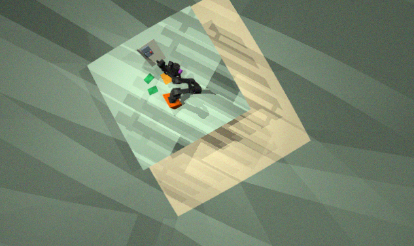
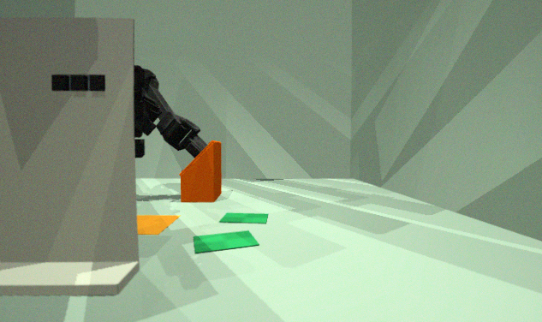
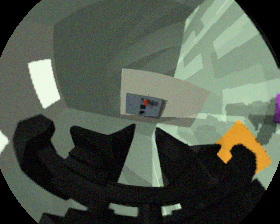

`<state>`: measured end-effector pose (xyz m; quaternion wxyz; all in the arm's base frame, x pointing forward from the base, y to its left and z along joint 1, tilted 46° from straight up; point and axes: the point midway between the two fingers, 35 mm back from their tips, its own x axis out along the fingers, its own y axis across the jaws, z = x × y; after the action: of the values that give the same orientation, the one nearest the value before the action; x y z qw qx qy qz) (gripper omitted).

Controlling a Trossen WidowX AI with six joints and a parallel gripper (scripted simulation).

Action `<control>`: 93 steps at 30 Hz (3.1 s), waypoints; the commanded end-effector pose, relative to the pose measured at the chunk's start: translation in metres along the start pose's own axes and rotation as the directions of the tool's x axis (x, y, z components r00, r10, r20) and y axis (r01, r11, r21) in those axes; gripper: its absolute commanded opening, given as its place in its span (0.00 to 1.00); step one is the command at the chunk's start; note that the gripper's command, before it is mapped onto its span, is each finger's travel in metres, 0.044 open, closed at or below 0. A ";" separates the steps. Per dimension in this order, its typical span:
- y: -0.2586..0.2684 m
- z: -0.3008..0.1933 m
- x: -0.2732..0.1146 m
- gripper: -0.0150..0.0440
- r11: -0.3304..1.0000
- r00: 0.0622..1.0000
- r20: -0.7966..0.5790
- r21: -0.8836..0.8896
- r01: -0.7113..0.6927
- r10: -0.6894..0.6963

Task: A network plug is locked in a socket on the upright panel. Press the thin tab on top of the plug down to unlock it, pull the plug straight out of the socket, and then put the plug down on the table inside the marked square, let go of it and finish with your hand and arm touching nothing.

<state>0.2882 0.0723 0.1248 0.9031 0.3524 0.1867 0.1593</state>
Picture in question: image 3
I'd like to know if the grey panel with black sockets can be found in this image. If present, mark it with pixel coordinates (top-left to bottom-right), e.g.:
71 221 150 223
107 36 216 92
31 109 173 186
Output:
120 68 209 128

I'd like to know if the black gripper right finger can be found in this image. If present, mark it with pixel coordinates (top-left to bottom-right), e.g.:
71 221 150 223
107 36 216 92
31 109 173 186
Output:
155 127 221 186

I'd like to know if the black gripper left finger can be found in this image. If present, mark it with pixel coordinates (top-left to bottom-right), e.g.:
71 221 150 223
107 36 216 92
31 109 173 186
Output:
69 124 136 183

